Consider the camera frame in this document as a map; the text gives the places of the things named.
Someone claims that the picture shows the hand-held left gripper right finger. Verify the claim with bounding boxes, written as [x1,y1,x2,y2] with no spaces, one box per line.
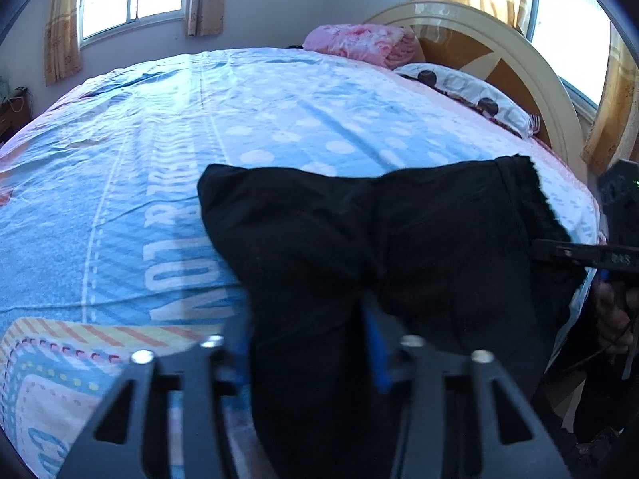
[362,299,573,479]

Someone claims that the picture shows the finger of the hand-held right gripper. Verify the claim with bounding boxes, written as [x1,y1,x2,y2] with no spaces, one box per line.
[532,239,639,283]

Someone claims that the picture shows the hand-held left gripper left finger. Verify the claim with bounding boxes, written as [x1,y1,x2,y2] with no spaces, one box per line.
[57,304,251,479]

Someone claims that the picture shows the black pants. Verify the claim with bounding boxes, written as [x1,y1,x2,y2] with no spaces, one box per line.
[197,154,591,479]

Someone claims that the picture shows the person's right hand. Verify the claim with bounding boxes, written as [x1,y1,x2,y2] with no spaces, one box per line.
[594,279,636,356]

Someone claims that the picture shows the cream and brown headboard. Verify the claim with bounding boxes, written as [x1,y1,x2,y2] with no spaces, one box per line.
[362,0,589,181]

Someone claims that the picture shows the window beside headboard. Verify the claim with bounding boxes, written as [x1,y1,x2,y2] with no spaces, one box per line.
[532,0,616,111]

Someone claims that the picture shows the white dotted pillow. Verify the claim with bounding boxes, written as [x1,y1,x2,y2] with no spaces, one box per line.
[394,62,535,139]

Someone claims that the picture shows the pink and blue bed cover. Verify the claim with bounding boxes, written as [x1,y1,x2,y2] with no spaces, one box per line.
[0,47,600,479]

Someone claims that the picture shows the pink folded blanket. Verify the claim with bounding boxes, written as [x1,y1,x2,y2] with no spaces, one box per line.
[304,23,424,71]

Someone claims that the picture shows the brown wooden cabinet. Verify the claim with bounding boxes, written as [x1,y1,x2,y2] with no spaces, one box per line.
[0,85,34,146]

